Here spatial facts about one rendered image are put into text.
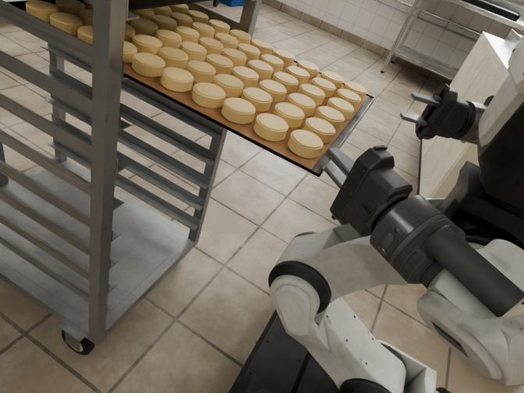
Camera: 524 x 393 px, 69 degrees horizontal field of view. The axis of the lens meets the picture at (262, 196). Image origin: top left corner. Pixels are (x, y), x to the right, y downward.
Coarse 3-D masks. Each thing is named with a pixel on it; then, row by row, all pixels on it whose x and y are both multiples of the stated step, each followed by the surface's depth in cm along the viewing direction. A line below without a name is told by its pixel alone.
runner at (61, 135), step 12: (0, 96) 73; (12, 108) 73; (24, 108) 72; (24, 120) 73; (36, 120) 72; (48, 120) 71; (48, 132) 72; (60, 132) 70; (72, 144) 71; (84, 144) 69; (120, 168) 70
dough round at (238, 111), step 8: (224, 104) 57; (232, 104) 57; (240, 104) 58; (248, 104) 59; (224, 112) 57; (232, 112) 56; (240, 112) 56; (248, 112) 57; (232, 120) 57; (240, 120) 57; (248, 120) 57
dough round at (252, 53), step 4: (240, 44) 79; (244, 44) 80; (248, 44) 81; (236, 48) 79; (240, 48) 78; (244, 48) 78; (248, 48) 79; (252, 48) 79; (256, 48) 80; (244, 52) 77; (248, 52) 78; (252, 52) 78; (256, 52) 78; (248, 56) 78; (252, 56) 78; (256, 56) 79; (248, 60) 78
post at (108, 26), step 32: (96, 0) 50; (96, 32) 52; (96, 64) 55; (96, 96) 58; (96, 128) 61; (96, 160) 65; (96, 192) 69; (96, 224) 74; (96, 256) 79; (96, 288) 86; (96, 320) 94
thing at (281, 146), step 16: (128, 64) 62; (144, 80) 59; (176, 96) 58; (240, 96) 65; (288, 96) 71; (368, 96) 84; (208, 112) 57; (256, 112) 62; (272, 112) 64; (352, 112) 74; (240, 128) 56; (272, 144) 55; (304, 160) 55
